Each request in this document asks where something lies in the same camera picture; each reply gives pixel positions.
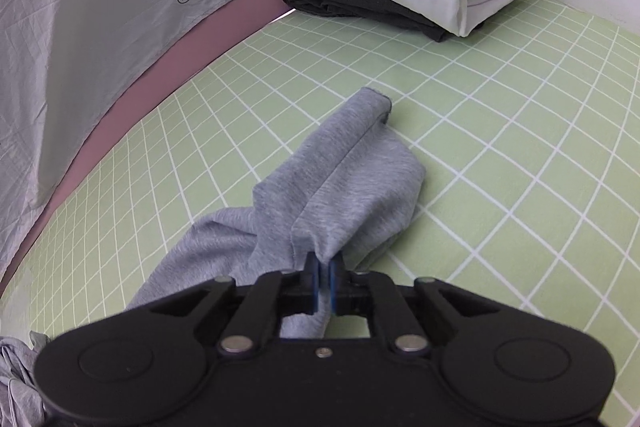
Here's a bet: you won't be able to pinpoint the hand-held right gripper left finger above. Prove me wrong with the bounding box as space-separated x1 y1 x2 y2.
125 253 322 355

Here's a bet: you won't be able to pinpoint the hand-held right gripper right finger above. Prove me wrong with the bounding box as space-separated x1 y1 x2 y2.
327 254 507 355

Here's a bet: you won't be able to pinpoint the green grid mat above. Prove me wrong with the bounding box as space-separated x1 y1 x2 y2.
20 0 640 427

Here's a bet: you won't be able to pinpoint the crumpled grey cloth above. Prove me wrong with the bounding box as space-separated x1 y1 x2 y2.
0 329 52 427

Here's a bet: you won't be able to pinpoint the grey printed bed sheet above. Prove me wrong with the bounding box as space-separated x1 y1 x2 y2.
0 0 307 279

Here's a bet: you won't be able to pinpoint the grey sweatpants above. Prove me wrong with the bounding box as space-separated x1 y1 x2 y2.
122 87 427 340

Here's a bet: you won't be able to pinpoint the pink board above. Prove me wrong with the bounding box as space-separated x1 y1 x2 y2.
0 0 297 299

